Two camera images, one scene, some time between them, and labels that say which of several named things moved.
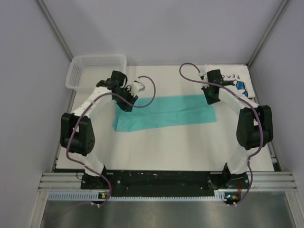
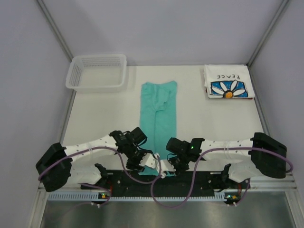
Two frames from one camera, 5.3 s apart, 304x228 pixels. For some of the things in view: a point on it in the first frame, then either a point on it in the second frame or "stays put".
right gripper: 209,101 → 185,167
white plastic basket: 86,71 stays put
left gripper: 132,99 → 135,166
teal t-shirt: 165,111 → 158,104
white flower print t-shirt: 240,74 stays put
